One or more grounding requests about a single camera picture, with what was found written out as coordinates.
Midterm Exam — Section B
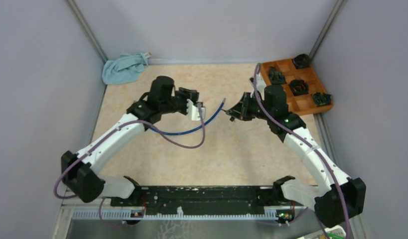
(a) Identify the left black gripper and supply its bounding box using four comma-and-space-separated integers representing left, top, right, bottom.
160, 87, 198, 116

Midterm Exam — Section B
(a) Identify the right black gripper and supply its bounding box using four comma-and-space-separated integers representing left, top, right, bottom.
227, 92, 273, 121

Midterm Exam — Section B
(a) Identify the blue cable lock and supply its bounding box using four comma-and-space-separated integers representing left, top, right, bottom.
149, 98, 227, 136

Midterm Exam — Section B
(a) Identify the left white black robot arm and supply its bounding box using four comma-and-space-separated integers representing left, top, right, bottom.
58, 76, 205, 206

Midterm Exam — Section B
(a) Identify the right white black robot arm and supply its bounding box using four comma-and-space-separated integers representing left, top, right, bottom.
225, 85, 366, 227

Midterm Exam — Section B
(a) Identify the dark green object left tray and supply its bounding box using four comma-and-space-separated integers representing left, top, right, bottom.
268, 66, 286, 85

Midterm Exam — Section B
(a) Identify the dark green object tray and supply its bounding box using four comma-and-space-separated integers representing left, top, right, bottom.
268, 66, 286, 85
311, 92, 332, 107

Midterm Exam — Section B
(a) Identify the light blue towel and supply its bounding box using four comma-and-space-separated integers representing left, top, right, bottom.
102, 52, 152, 85

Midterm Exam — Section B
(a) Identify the wooden compartment tray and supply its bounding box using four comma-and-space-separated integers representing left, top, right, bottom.
260, 56, 333, 116

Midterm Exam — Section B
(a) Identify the dark object centre tray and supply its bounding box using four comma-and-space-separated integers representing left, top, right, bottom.
289, 79, 309, 96

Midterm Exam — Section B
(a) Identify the dark object top tray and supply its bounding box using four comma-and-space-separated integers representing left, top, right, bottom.
292, 54, 311, 69

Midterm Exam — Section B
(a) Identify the dark green object right tray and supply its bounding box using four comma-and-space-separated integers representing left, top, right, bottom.
311, 92, 332, 107

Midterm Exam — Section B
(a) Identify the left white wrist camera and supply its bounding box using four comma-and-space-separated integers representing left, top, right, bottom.
186, 99, 206, 121

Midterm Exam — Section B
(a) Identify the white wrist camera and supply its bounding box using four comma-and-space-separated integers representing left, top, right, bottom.
186, 99, 206, 121
256, 74, 267, 94

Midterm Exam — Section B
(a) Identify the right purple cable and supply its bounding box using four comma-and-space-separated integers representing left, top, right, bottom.
253, 62, 353, 239

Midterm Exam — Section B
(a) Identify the purple cable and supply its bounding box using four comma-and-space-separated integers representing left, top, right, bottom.
53, 103, 206, 229
253, 62, 353, 239

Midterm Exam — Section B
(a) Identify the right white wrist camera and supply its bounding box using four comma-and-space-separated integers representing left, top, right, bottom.
256, 74, 267, 94

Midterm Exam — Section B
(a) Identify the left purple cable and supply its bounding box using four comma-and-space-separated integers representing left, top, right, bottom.
53, 103, 206, 229

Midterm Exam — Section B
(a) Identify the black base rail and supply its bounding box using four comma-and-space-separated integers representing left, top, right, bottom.
111, 186, 300, 218

